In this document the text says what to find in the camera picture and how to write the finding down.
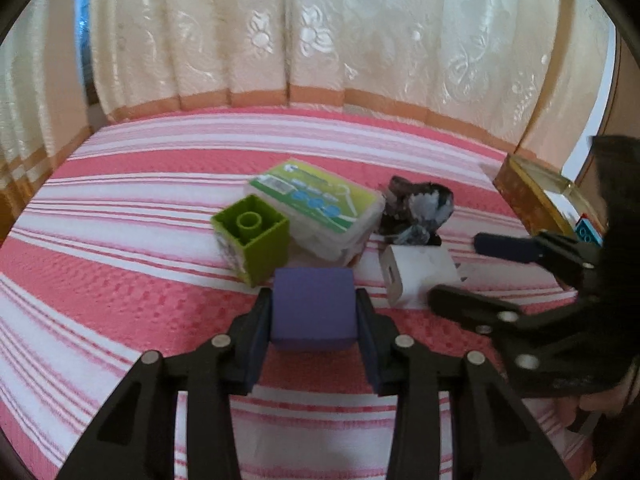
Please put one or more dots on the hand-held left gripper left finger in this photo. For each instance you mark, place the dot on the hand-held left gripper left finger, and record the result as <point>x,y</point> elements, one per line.
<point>260,340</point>

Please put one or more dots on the white charger plug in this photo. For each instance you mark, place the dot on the white charger plug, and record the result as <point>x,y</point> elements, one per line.
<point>425,270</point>

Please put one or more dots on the window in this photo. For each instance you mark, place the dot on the window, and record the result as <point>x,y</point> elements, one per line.
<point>84,35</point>

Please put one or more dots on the blue toy brick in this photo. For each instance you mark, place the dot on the blue toy brick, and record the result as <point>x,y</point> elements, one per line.
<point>587,232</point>

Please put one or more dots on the cream floral curtain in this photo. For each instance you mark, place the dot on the cream floral curtain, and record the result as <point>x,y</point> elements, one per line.
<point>350,35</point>
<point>40,110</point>

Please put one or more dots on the green toy brick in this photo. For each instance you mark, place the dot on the green toy brick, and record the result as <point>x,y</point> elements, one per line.
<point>265,255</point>

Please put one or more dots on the rectangular metal tin box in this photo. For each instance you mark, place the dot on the rectangular metal tin box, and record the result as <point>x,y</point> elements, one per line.
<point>525,200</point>

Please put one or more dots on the person's right hand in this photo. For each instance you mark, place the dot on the person's right hand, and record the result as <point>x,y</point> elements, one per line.
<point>595,405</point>

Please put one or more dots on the dark crumpled wrapper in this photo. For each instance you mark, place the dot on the dark crumpled wrapper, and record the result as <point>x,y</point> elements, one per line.
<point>410,210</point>

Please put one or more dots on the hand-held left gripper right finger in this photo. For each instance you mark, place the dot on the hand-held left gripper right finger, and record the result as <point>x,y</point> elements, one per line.
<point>367,345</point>

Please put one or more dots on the pink striped bed cloth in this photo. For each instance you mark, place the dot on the pink striped bed cloth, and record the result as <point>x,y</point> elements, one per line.
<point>125,185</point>

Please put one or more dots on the purple cube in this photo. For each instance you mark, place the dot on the purple cube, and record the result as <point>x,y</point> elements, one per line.
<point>312,310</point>

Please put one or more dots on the clear plastic box green label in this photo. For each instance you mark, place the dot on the clear plastic box green label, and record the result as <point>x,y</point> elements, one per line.
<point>320,200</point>

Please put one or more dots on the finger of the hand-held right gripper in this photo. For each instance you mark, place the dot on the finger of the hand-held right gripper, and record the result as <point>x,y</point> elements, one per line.
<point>465,305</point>
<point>500,247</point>

